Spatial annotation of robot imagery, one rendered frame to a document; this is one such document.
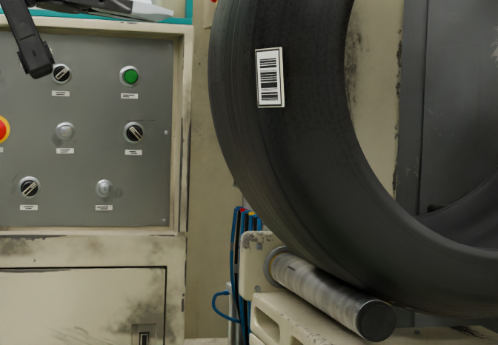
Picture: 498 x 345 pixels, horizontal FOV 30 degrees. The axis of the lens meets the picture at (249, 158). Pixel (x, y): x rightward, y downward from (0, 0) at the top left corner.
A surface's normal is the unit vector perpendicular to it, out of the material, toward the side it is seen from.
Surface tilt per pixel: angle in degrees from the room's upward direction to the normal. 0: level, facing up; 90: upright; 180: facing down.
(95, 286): 90
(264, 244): 90
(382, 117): 90
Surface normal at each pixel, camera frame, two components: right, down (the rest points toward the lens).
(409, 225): 0.14, 0.21
